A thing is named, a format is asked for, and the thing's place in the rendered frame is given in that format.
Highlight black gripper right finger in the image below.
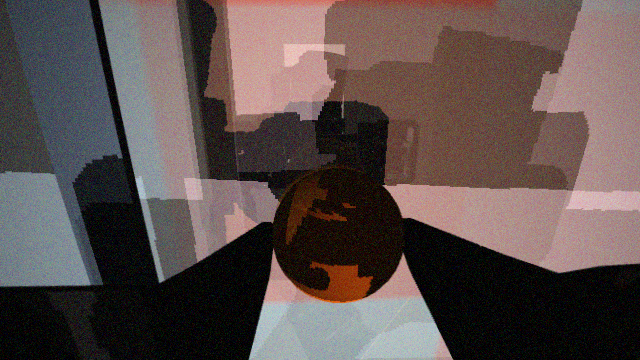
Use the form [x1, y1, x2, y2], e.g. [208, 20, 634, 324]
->
[403, 218, 640, 360]

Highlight translucent orange ball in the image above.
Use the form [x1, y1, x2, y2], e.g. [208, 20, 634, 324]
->
[275, 164, 365, 213]

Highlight dark brown ball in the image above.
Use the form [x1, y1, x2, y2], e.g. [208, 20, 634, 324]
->
[272, 168, 406, 303]

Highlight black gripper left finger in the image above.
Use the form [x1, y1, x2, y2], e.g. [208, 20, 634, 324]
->
[0, 222, 273, 360]

